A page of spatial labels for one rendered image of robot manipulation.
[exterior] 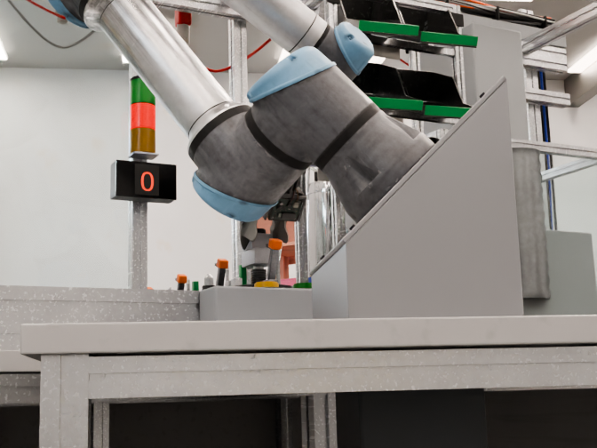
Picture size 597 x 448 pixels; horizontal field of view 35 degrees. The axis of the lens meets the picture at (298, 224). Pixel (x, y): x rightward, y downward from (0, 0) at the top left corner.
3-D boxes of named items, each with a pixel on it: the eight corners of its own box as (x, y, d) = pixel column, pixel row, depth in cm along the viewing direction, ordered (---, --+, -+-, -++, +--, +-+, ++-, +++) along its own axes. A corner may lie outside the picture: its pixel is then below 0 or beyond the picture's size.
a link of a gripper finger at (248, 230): (238, 258, 174) (259, 216, 171) (228, 242, 179) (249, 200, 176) (252, 262, 176) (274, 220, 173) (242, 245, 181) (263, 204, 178)
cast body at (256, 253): (276, 264, 178) (275, 227, 179) (254, 263, 176) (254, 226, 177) (258, 269, 185) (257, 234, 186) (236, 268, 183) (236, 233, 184)
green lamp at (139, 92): (159, 103, 186) (159, 79, 187) (134, 100, 184) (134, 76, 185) (151, 110, 191) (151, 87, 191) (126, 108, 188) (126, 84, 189)
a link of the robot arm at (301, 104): (361, 109, 122) (285, 36, 122) (296, 180, 127) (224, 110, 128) (384, 95, 133) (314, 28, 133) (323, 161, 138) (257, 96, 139)
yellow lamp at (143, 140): (159, 153, 184) (159, 128, 185) (134, 150, 182) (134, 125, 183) (151, 159, 189) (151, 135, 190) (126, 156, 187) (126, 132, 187)
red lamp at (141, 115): (159, 128, 185) (159, 104, 186) (134, 125, 183) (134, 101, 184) (151, 134, 190) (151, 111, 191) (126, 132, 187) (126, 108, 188)
